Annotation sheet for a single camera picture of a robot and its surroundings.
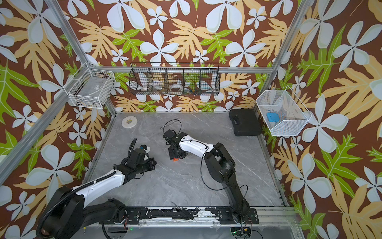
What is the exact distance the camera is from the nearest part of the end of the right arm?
27.1 inches

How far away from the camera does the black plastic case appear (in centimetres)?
108

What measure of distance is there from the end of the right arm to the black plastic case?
484 millimetres

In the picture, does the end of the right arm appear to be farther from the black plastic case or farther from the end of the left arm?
the black plastic case
